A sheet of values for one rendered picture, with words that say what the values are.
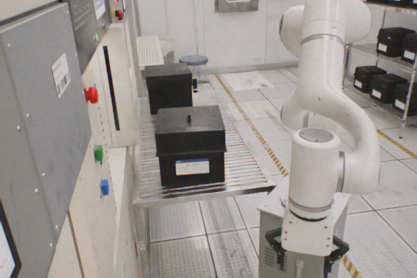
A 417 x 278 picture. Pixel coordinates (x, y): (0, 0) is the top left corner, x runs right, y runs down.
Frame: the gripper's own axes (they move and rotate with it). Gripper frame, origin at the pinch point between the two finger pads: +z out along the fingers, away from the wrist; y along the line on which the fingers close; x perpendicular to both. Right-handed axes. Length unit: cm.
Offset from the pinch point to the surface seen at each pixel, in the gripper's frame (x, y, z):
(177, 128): -63, 51, 0
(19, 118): 32, 32, -46
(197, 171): -62, 44, 19
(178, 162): -60, 51, 14
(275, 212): -50, 9, 25
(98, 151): -6, 50, -20
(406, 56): -321, -91, 27
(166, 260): -90, 75, 102
